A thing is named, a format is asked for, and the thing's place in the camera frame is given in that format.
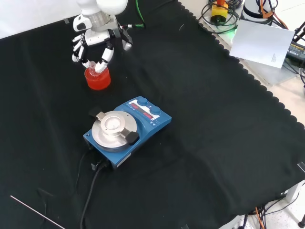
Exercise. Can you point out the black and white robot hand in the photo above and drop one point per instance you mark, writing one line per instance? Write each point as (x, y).
(96, 37)

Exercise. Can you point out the clear round-bottom glass flask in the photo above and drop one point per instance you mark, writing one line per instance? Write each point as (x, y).
(93, 72)

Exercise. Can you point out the red round flask stand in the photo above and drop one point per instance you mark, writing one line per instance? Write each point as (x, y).
(98, 83)

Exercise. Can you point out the grey tape strip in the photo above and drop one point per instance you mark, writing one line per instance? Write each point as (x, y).
(301, 167)
(67, 20)

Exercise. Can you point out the blue heater with steel plate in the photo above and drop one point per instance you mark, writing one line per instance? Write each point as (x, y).
(143, 133)

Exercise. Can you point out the yellow stop button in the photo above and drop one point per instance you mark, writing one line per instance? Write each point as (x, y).
(219, 12)

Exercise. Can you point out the black bench cloth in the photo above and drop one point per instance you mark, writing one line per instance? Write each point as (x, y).
(202, 131)

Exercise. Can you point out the pale board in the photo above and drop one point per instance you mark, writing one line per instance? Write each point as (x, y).
(262, 44)

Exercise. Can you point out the thin straight rod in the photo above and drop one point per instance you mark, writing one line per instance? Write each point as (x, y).
(35, 211)

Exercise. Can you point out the black power adapter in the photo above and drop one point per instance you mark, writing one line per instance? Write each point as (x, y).
(296, 50)

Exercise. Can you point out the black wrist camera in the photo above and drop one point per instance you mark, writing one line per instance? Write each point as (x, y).
(126, 39)

